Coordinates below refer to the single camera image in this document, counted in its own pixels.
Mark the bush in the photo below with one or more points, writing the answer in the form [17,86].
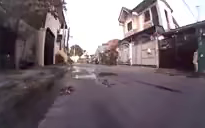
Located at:
[109,56]

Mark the water puddle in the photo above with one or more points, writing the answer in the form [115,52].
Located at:
[83,75]

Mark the tree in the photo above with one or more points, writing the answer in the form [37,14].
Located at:
[76,50]

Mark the grey asphalt road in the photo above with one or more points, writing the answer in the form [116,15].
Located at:
[123,103]

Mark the white two-storey house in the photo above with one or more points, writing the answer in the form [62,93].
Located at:
[141,21]

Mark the dark shed with green gate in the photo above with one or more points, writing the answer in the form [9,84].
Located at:
[190,46]

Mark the overhanging tree foliage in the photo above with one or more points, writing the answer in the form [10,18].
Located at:
[30,8]

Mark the grey concrete roadside strip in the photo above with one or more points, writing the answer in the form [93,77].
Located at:
[13,96]

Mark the pole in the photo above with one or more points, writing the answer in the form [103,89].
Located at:
[198,12]

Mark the white gate wall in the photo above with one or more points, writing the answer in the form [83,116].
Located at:
[143,51]

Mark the grey wall with dark gate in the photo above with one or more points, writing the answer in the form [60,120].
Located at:
[33,43]

